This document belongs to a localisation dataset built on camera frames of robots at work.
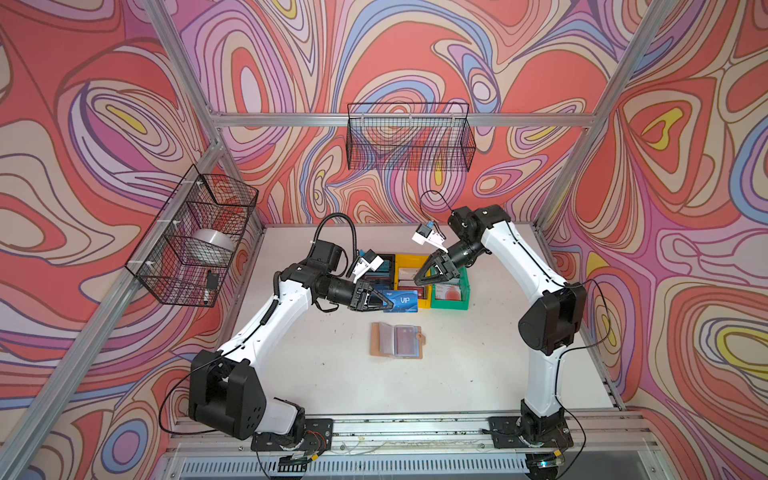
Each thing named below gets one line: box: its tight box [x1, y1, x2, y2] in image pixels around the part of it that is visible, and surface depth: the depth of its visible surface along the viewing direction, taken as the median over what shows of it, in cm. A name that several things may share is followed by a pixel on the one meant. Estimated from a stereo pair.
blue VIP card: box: [383, 290, 419, 313], surface depth 70 cm
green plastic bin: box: [431, 266, 470, 311], surface depth 100 cm
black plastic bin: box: [364, 253, 395, 291], surface depth 103 cm
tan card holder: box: [370, 322, 426, 359], surface depth 90 cm
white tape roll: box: [193, 228, 236, 252], surface depth 75 cm
